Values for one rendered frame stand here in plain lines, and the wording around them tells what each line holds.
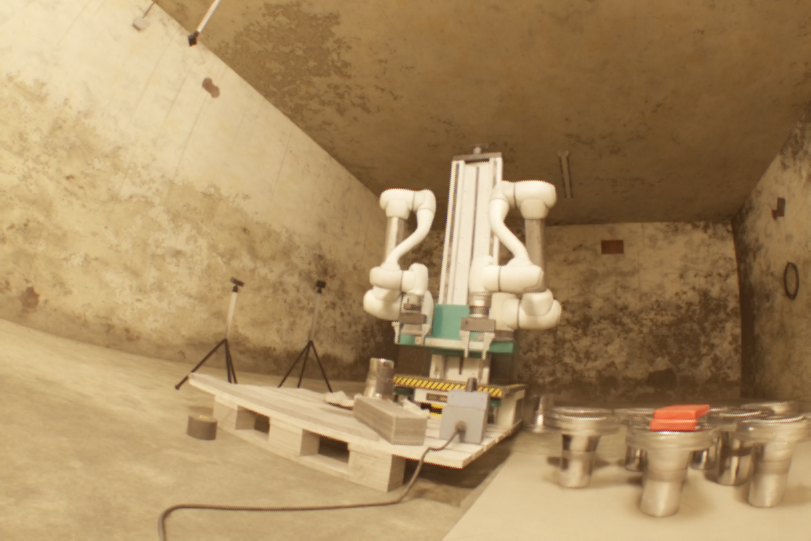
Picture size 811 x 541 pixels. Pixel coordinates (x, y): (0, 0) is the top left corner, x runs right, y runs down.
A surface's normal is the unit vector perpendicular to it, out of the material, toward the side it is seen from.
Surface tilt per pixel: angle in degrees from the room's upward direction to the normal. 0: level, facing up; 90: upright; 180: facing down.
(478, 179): 90
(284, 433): 90
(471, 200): 90
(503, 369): 90
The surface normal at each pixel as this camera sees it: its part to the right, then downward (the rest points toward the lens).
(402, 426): 0.37, -0.26
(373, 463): -0.42, -0.34
